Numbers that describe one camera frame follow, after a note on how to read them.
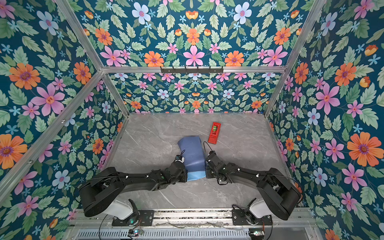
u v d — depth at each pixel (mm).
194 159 885
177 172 690
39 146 575
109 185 493
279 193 432
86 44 802
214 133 1014
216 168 675
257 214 610
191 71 932
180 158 821
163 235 764
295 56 853
